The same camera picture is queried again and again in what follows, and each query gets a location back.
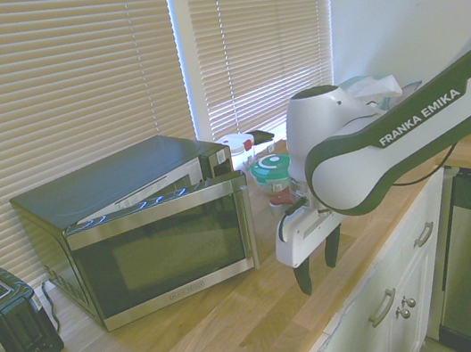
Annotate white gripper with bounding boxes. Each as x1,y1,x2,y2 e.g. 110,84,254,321
267,195,353,301

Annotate black stainless microwave body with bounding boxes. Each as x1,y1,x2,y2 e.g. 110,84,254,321
3,123,258,345

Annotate green lidded food container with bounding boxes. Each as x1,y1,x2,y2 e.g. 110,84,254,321
246,151,297,200

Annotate white cabinet door with knob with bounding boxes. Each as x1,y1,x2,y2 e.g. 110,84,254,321
376,241,456,352

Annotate clear container with white lid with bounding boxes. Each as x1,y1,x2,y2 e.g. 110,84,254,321
215,130,260,176

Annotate black flat object on sill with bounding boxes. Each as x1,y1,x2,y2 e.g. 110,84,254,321
245,127,277,146

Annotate tissue box with white tissue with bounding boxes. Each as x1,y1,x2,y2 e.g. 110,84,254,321
338,65,426,119

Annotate narrow beige window blind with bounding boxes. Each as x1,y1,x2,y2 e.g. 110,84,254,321
184,0,358,143

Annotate wide beige window blind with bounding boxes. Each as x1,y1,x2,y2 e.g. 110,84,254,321
0,0,216,289

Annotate black two-slot toaster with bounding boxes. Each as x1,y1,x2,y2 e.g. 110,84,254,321
0,252,66,352

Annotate white cabinet door with handle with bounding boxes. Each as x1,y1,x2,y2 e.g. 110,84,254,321
319,252,448,352

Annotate white cabinet drawer with handle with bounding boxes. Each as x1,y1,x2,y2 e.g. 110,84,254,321
318,170,467,326

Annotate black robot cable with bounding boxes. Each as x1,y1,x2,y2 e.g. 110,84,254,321
387,142,464,189

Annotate stainless microwave door with handle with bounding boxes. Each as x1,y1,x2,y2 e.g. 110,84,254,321
57,170,269,338

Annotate black toaster power cord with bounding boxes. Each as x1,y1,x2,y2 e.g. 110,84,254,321
38,277,66,337

